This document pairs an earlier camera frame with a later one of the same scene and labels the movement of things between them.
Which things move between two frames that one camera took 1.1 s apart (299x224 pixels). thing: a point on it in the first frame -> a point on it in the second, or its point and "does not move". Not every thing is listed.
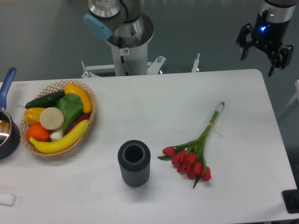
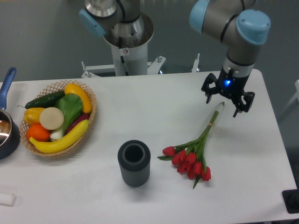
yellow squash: [73, 88] does not move
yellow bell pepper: [32, 115] does not move
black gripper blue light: [269, 36] -> [231, 85]
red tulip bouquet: [188, 157] does not move
